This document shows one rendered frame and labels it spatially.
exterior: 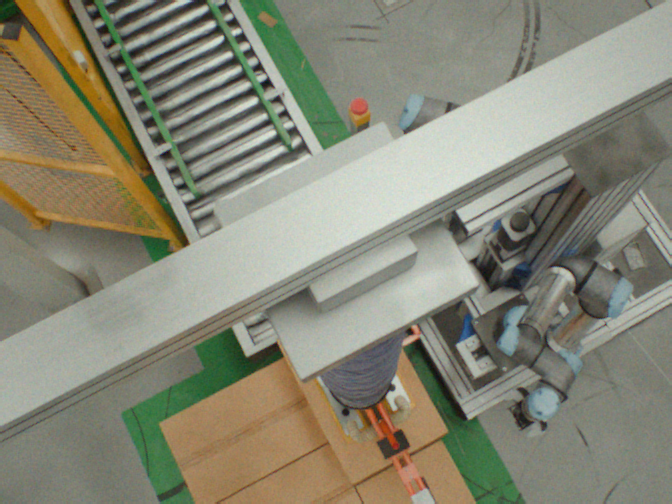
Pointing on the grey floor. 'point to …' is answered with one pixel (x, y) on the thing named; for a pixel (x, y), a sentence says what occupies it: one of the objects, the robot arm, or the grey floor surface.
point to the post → (359, 122)
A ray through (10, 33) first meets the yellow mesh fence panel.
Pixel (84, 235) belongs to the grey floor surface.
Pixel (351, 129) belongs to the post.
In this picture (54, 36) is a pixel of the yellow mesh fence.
